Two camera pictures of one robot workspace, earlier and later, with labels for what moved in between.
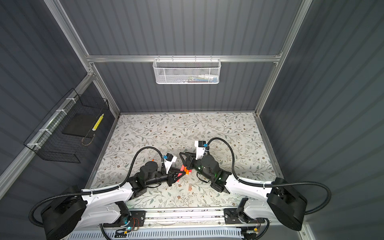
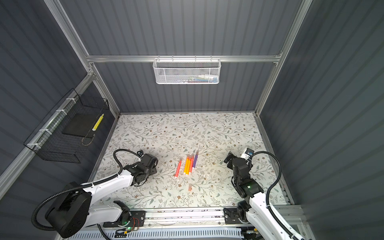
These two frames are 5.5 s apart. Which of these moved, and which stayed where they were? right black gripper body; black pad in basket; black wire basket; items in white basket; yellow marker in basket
Moved: right black gripper body
Stayed: yellow marker in basket; black wire basket; black pad in basket; items in white basket
